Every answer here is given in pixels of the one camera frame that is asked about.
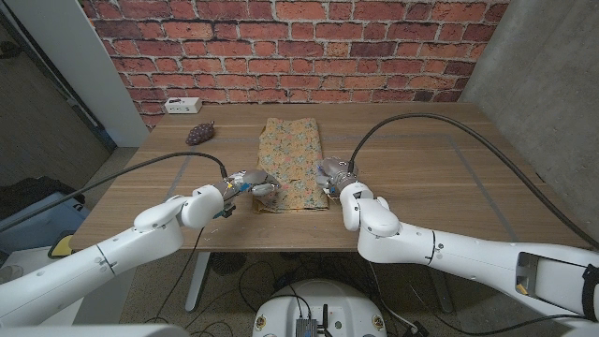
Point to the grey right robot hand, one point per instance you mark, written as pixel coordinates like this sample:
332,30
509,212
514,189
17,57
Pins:
334,171

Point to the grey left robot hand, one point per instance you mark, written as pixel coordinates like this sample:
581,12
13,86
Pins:
255,180

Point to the tan patterned cloth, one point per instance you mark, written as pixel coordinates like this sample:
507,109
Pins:
292,159

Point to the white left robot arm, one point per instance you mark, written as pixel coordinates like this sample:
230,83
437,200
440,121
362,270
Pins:
131,248

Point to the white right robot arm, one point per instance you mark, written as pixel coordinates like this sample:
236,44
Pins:
444,253

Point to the dark purple toy grapes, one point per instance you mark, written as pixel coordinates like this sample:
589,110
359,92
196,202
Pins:
199,134

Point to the black round floor object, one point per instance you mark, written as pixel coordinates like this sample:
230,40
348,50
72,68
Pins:
228,265

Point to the white power strip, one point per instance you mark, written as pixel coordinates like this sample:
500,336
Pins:
182,105

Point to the white table leg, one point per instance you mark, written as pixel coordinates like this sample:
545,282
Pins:
196,285

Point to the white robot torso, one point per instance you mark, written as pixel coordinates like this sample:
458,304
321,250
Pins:
318,299

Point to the red brick printed backdrop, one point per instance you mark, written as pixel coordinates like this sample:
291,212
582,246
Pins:
281,47

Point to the grey box with antenna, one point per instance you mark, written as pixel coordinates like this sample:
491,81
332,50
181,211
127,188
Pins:
306,327

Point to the grey table leg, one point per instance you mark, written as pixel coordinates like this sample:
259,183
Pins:
440,290

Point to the yellow black floor item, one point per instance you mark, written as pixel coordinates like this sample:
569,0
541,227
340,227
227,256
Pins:
61,245

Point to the blue storage bin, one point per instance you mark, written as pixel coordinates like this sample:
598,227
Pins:
37,227

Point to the black cloth bag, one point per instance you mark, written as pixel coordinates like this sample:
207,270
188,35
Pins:
28,189

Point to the white sneaker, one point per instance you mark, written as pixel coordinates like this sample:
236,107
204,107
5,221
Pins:
9,272

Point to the white wall pillar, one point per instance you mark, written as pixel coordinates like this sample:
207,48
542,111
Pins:
79,61

